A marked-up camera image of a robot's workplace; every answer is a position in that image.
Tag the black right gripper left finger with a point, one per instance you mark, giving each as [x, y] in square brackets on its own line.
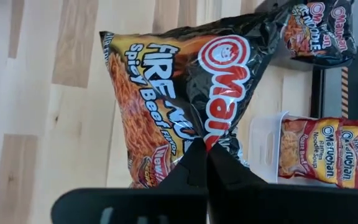
[194, 174]

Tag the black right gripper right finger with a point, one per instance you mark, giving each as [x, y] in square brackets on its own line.
[225, 174]

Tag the clear plastic bin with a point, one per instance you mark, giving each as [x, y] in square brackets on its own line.
[264, 146]

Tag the black Maruchan fire noodle packet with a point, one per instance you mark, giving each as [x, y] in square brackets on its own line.
[303, 34]
[172, 93]
[342, 31]

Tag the red Maruchan roast beef packet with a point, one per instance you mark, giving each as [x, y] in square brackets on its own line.
[354, 155]
[309, 149]

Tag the black plastic bin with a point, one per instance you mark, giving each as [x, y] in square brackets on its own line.
[294, 63]

